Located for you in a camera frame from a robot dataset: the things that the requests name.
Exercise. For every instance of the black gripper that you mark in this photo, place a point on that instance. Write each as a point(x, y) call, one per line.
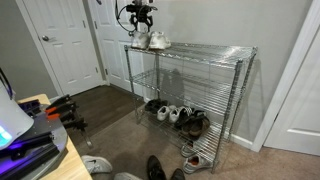
point(141, 8)

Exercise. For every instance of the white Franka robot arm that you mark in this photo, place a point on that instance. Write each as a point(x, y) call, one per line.
point(13, 116)

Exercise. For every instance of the black and brown shoe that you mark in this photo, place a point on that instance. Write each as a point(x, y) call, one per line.
point(195, 121)
point(201, 129)

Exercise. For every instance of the black dress shoe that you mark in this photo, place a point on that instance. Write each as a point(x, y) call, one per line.
point(155, 168)
point(177, 175)

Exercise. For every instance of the white door with dark deadbolt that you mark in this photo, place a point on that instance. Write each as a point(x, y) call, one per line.
point(113, 60)

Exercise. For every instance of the white door with silver knob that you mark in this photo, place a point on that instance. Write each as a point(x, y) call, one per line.
point(66, 50)

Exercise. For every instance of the small white sneaker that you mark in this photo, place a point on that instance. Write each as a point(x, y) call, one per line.
point(162, 113)
point(174, 115)

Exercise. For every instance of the silver door knob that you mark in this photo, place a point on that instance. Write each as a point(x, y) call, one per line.
point(45, 38)

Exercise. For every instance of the black sneaker with white stripes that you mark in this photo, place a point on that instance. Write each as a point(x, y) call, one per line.
point(183, 118)

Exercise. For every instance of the white sneaker with black swoosh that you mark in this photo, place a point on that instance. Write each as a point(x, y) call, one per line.
point(96, 164)

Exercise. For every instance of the grey sneaker with orange lining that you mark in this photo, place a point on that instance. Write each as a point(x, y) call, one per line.
point(195, 163)

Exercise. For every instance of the light grey sneaker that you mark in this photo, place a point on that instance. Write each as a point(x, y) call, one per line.
point(126, 176)

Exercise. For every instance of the white panelled closet door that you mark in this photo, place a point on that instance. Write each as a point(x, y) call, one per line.
point(300, 116)

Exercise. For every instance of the black mounting bracket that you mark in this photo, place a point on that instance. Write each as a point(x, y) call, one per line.
point(35, 112)
point(28, 105)
point(30, 141)
point(33, 160)

